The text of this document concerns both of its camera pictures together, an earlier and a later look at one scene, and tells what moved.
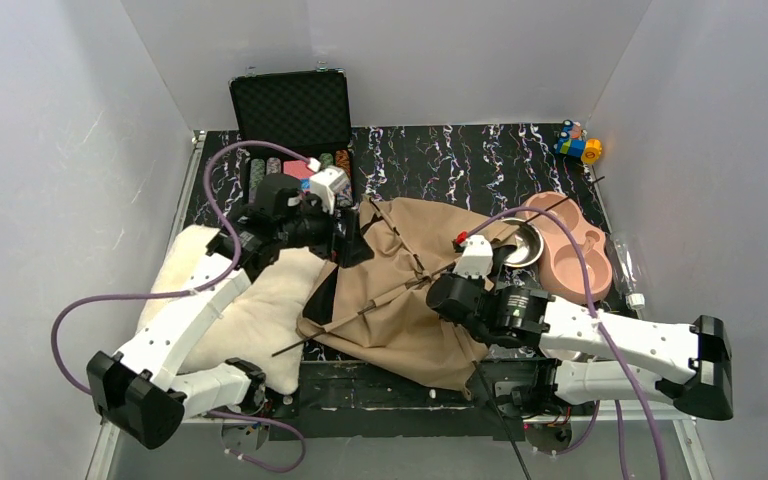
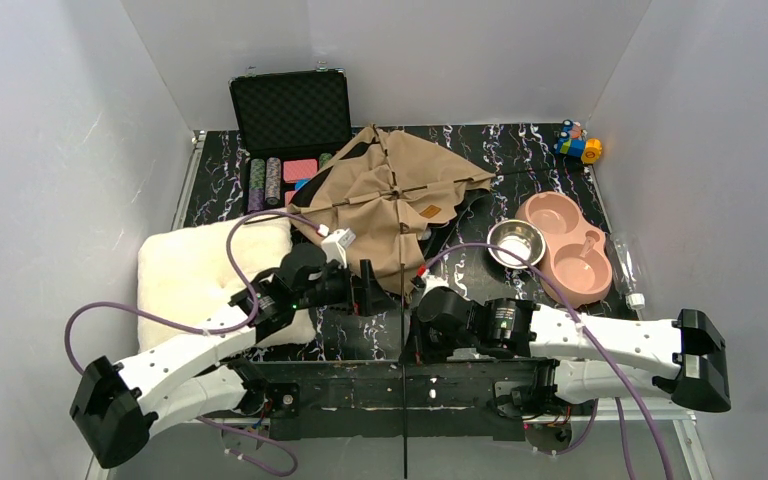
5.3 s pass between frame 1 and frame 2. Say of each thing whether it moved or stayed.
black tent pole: moved
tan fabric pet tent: moved
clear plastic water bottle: stayed
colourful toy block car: stayed
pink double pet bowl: stayed
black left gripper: moved
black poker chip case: stayed
